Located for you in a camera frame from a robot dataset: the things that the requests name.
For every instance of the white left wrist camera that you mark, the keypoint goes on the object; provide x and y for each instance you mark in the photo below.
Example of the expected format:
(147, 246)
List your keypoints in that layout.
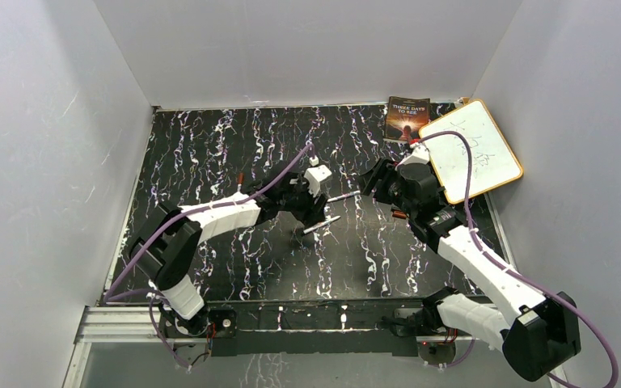
(316, 175)

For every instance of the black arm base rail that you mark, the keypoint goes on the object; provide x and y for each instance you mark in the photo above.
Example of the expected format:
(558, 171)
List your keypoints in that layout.
(236, 328)

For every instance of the white marker black end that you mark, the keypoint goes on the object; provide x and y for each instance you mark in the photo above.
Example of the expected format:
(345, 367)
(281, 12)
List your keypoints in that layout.
(320, 225)

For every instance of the white marker pen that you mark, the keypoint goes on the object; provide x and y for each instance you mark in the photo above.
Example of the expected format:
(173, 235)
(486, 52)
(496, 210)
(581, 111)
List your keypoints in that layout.
(343, 196)

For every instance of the dark paperback book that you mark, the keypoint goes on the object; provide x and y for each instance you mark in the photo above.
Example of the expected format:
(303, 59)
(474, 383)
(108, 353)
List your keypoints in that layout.
(404, 118)

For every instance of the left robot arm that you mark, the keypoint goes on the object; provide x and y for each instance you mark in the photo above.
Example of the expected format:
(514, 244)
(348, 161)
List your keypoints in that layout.
(171, 235)

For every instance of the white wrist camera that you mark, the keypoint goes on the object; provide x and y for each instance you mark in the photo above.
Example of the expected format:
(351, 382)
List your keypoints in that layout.
(418, 154)
(316, 175)

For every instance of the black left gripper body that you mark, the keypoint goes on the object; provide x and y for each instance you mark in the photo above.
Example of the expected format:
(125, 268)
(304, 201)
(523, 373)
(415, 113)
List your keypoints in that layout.
(301, 203)

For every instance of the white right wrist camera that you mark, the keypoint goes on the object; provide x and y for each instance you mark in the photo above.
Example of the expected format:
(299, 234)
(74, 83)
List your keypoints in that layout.
(418, 154)

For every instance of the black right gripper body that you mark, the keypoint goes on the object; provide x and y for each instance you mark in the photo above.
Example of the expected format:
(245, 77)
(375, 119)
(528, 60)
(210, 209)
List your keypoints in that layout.
(389, 191)

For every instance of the yellow framed whiteboard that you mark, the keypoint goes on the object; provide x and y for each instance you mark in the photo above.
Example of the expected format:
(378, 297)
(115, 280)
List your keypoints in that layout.
(484, 152)

